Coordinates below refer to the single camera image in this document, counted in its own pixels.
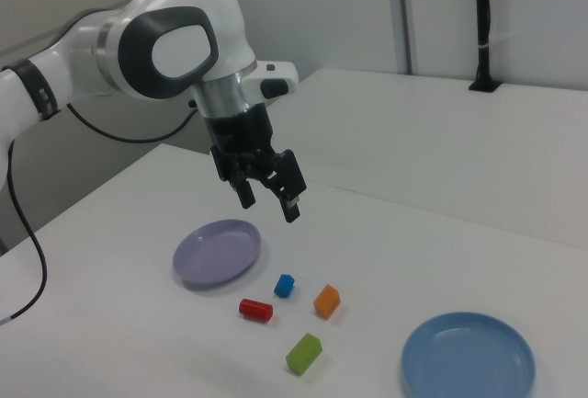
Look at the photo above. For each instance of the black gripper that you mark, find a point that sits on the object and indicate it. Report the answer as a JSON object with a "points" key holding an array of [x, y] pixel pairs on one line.
{"points": [[239, 136]]}

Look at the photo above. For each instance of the blue block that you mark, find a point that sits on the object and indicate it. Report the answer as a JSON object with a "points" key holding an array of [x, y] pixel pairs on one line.
{"points": [[283, 287]]}

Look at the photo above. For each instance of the red cylinder block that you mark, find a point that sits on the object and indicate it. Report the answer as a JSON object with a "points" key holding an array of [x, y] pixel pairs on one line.
{"points": [[255, 310]]}

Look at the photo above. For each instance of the orange block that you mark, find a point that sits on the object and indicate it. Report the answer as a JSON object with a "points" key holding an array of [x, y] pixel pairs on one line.
{"points": [[326, 303]]}

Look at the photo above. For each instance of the green block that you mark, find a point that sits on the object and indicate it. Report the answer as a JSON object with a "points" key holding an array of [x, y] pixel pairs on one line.
{"points": [[303, 354]]}

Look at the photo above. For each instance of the purple plate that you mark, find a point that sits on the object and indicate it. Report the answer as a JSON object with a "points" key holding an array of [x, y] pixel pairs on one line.
{"points": [[216, 255]]}

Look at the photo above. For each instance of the blue plate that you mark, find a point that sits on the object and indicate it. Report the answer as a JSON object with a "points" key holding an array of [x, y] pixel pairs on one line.
{"points": [[459, 361]]}

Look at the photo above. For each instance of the black pole stand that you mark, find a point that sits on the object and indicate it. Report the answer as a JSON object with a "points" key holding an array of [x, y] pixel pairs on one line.
{"points": [[482, 12]]}

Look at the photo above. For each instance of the grey partition seam post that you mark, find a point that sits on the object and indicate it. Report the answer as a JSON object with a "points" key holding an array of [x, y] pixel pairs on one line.
{"points": [[400, 16]]}

